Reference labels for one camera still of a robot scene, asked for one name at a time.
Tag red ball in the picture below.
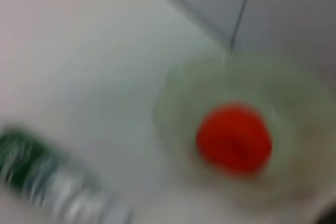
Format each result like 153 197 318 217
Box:
195 102 274 179

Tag clear green-label water bottle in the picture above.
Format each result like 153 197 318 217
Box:
0 123 134 224

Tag pale green wavy fruit plate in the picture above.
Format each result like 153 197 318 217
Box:
152 56 336 224

